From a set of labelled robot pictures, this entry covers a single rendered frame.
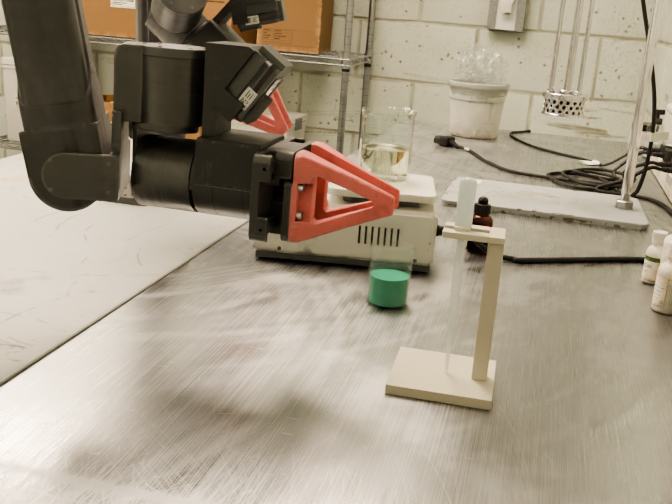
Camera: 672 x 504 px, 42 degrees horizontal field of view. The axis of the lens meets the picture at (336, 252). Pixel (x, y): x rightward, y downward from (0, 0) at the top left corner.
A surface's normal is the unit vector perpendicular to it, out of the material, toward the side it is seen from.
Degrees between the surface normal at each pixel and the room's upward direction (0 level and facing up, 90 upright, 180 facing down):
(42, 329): 0
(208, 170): 89
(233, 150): 89
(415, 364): 0
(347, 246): 90
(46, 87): 79
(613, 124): 90
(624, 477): 0
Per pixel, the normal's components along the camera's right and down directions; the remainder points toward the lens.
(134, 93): 0.11, 0.29
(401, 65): -0.24, 0.25
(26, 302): 0.07, -0.96
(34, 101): 0.03, 0.04
